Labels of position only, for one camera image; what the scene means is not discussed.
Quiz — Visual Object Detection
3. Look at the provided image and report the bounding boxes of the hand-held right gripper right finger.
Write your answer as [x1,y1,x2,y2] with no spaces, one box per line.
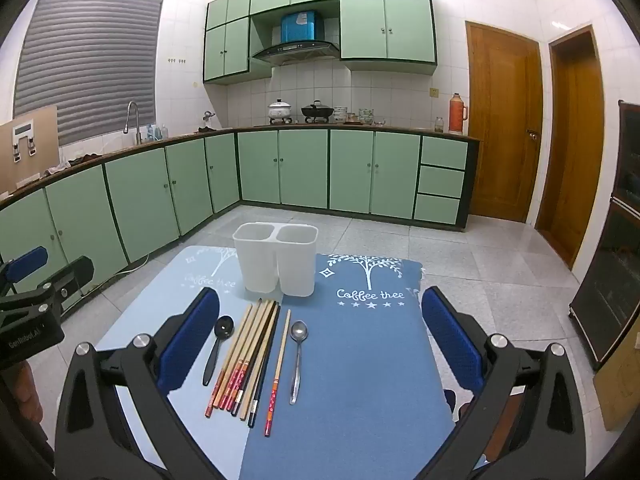
[416,286,587,480]

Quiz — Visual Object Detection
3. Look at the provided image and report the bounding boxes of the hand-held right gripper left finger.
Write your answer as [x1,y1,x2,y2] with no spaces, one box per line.
[55,287,241,480]

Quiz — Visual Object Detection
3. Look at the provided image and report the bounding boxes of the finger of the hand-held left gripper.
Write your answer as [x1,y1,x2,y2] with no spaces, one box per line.
[47,255,95,317]
[0,246,50,292]

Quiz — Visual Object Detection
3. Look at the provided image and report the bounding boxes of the black spoon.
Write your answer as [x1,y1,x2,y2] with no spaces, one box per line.
[202,315,234,387]

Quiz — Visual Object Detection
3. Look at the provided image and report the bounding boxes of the wooden chopstick with red end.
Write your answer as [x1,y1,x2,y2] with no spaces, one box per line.
[233,300,274,416]
[265,309,292,437]
[212,298,263,409]
[221,299,267,409]
[228,300,271,413]
[204,302,255,418]

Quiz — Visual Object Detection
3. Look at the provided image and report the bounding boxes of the plain wooden chopstick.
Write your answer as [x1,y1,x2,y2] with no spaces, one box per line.
[240,301,278,421]

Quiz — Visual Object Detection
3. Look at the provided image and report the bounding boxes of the black chopstick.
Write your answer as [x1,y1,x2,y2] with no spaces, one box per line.
[248,303,282,428]

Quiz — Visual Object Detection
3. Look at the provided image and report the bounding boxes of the silver metal spoon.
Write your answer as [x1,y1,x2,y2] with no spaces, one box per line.
[289,320,309,405]

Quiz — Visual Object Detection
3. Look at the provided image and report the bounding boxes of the white two-compartment utensil holder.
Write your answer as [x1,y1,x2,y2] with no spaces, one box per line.
[233,221,319,297]

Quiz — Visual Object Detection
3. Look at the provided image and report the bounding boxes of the person's left hand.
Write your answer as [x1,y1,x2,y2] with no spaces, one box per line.
[19,362,46,424]

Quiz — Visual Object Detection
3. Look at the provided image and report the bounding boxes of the dark blue printed mat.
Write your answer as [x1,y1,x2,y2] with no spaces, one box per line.
[239,252,457,480]

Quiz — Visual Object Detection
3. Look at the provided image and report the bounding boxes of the cardboard sheet with white label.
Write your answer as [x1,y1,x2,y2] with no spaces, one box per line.
[0,105,60,194]

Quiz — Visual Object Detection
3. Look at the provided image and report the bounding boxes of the dark cloth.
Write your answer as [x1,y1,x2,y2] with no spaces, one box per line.
[45,152,102,176]

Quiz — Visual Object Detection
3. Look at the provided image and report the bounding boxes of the green cabinet drawer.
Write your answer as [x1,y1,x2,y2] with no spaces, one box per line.
[417,165,466,199]
[420,136,469,169]
[413,193,461,225]

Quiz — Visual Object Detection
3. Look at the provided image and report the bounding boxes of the metal kitchen faucet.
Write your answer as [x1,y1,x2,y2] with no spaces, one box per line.
[123,101,144,145]

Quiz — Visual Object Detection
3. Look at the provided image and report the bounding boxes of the cardboard box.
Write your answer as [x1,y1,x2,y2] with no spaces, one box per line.
[592,319,640,432]

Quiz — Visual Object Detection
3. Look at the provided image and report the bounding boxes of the grey window blind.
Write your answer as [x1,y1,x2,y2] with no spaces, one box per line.
[12,0,164,147]

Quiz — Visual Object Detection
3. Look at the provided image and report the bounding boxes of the green base cabinets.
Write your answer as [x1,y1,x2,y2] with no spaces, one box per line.
[0,127,482,307]

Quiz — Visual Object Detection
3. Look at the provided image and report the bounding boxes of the red thermos flask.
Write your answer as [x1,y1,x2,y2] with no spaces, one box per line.
[448,92,469,135]

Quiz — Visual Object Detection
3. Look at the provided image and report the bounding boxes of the black range hood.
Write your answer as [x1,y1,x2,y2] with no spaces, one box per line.
[251,40,341,66]

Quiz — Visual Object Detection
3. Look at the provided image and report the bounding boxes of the blue box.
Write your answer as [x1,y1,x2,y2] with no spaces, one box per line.
[280,10,324,43]

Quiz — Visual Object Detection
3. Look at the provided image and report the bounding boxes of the white floor cable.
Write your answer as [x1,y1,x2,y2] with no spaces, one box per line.
[117,254,151,277]

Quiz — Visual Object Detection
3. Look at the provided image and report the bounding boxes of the wooden door in frame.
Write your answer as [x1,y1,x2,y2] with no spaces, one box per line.
[534,24,606,272]

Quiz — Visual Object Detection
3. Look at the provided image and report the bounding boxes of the green wall cabinets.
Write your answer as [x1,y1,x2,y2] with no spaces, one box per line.
[202,0,439,86]

